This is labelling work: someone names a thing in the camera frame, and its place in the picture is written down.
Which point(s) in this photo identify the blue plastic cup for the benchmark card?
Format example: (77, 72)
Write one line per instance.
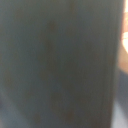
(56, 66)

